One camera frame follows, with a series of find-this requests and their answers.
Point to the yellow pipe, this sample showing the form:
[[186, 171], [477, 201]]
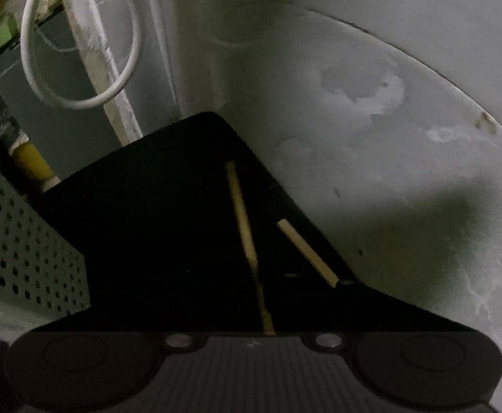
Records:
[[32, 161]]

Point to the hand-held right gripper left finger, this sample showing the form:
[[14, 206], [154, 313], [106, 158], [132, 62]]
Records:
[[246, 286]]

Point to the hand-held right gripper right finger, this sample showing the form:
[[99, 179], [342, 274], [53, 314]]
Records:
[[279, 294]]

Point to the white perforated utensil holder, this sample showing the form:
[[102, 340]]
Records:
[[19, 241]]

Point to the black mat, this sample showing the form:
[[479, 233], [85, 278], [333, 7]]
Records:
[[148, 206]]

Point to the bamboo chopstick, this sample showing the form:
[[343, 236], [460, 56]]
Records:
[[240, 206], [307, 251]]

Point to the worn wooden door frame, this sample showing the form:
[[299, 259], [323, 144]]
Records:
[[92, 51]]

